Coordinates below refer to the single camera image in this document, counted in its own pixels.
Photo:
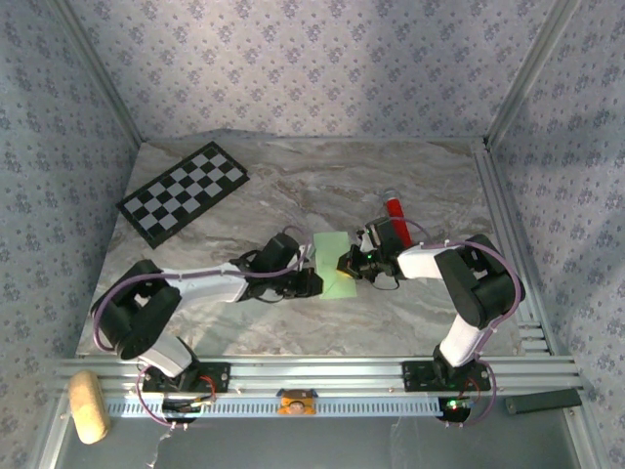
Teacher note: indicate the light green paper sheet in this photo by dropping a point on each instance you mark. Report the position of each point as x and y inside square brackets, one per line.
[328, 246]

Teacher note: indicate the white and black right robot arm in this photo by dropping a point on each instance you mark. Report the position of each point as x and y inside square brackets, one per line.
[422, 266]

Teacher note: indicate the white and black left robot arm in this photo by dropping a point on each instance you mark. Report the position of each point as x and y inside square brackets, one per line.
[210, 285]

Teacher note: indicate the red glitter tube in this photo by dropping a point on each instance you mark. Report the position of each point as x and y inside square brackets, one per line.
[394, 210]

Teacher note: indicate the orange cartoon figure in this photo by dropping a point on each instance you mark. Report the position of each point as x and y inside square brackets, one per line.
[296, 404]

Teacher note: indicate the black and white checkerboard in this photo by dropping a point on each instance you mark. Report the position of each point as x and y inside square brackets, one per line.
[185, 190]

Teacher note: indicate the flat black bar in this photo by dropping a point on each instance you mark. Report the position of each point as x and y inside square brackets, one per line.
[542, 401]

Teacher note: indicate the tan cork block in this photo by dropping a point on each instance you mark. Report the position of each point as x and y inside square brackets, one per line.
[88, 405]

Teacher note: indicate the long aluminium mounting rail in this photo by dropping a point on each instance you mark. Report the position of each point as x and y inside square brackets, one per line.
[317, 373]

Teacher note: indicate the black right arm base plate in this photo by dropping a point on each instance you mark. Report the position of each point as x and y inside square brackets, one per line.
[415, 376]

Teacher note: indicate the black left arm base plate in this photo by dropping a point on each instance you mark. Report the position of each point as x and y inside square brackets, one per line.
[220, 376]

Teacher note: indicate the aluminium side rail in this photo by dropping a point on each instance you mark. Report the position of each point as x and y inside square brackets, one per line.
[495, 195]

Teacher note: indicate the aluminium frame post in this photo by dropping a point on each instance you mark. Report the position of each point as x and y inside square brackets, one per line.
[529, 73]
[101, 73]

